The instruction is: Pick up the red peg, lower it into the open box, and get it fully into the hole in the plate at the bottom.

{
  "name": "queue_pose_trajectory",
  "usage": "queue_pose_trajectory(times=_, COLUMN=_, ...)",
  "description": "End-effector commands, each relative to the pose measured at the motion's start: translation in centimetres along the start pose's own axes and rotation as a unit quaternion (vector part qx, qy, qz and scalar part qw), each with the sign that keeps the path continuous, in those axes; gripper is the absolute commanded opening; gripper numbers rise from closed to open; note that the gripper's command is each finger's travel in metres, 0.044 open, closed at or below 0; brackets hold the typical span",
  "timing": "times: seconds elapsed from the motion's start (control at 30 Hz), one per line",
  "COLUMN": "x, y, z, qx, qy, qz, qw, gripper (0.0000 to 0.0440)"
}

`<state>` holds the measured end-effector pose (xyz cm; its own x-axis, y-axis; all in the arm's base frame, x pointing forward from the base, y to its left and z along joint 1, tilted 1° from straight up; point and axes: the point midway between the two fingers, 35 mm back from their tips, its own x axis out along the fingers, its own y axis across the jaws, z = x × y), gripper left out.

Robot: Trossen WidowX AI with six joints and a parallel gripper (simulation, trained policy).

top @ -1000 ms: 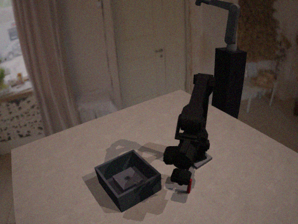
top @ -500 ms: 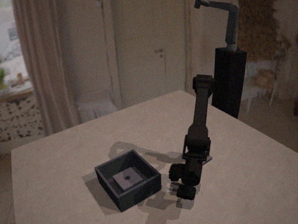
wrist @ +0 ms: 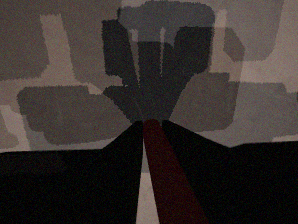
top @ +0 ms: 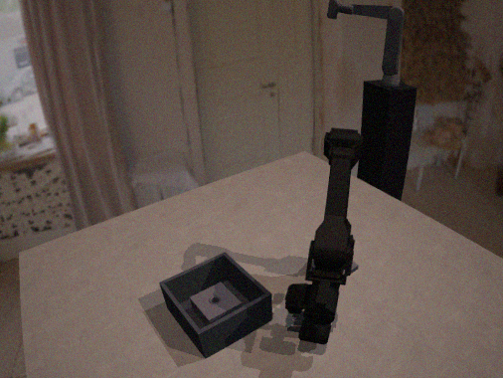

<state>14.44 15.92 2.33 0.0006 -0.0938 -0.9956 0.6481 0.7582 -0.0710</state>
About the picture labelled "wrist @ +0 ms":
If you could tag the dark red peg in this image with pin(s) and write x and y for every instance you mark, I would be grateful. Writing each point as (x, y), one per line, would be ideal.
(174, 196)

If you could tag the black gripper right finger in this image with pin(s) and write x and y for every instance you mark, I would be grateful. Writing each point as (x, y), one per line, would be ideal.
(222, 178)

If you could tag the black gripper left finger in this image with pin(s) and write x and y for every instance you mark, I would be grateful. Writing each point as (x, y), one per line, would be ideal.
(107, 177)

